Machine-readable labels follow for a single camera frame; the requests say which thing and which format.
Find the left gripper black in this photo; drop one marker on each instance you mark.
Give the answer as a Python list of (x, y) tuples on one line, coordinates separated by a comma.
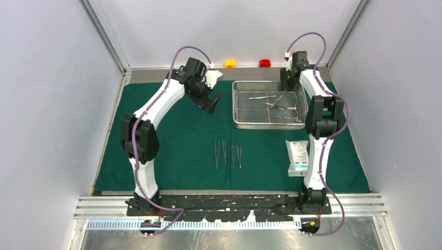
[(208, 106)]

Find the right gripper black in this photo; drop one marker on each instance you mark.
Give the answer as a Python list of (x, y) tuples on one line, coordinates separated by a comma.
[(283, 84)]

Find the steel scalpel handle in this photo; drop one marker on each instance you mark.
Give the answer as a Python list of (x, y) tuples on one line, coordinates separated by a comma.
[(264, 97)]

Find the metal mesh tray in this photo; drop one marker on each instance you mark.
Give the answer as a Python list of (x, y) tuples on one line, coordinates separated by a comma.
[(253, 114)]

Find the long steel forceps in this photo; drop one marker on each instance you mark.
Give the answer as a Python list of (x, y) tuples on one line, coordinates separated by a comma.
[(217, 150)]

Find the steel spatula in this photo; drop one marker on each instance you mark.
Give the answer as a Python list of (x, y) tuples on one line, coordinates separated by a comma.
[(224, 143)]

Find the thin steel tweezers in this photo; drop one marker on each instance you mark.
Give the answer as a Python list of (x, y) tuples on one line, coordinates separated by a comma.
[(239, 154)]

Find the white paper packet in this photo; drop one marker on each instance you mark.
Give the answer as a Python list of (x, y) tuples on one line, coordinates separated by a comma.
[(298, 157)]

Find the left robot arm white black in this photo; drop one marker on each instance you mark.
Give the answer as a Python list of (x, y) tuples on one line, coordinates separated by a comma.
[(138, 136)]

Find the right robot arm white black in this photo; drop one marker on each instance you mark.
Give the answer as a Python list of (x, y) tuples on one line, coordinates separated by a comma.
[(322, 121)]

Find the surgical scissors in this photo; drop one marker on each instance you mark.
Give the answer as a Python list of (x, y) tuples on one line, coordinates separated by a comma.
[(297, 108)]

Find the surgical forceps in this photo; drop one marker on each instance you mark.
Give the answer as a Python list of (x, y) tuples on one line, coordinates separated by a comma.
[(296, 119)]

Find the red toy brick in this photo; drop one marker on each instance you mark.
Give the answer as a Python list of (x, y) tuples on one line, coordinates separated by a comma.
[(265, 63)]

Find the orange toy brick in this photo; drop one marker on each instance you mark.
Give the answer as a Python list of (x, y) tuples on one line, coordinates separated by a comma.
[(229, 64)]

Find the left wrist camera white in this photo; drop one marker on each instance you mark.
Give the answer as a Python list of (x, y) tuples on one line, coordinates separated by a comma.
[(211, 77)]

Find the aluminium frame rail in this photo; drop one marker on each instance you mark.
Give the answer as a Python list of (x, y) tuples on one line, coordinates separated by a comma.
[(100, 207)]

